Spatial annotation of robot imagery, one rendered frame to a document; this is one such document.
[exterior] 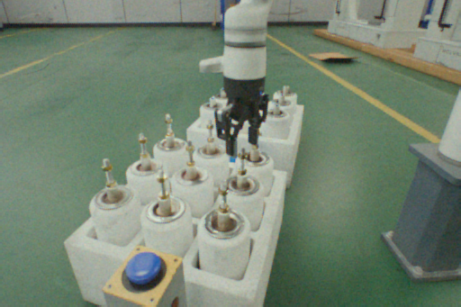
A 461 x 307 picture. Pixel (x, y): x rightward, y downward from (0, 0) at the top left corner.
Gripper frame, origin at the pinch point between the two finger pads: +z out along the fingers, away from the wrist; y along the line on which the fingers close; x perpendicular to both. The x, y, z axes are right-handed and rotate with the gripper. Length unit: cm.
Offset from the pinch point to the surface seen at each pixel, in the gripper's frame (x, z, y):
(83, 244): 17.8, 17.3, -27.6
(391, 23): 52, 2, 333
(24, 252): 47, 35, -34
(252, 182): -1.2, 9.9, 2.2
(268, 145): 14.4, 18.8, 33.1
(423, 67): 2, 31, 264
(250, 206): -4.1, 12.2, -2.1
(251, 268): -10.7, 17.3, -10.5
